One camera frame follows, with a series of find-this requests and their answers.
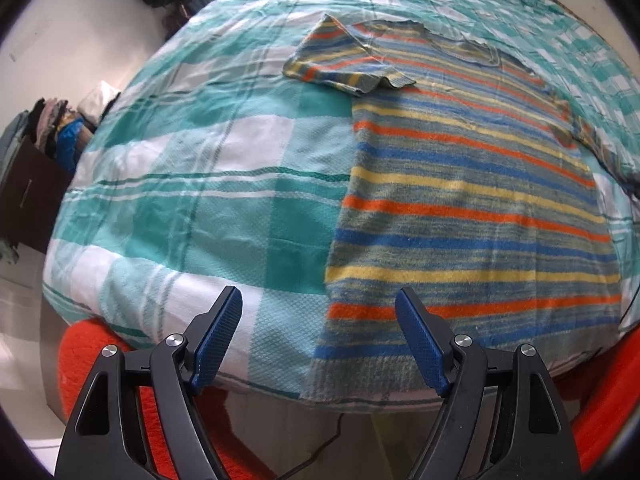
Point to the striped knit t-shirt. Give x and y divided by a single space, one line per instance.
450 185

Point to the pile of folded clothes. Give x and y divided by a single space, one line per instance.
60 130

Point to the white bag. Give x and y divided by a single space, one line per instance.
97 102

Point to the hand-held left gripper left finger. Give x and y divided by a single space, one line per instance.
218 339

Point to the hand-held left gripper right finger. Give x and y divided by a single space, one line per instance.
421 340

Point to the teal checked bed sheet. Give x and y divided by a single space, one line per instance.
200 160

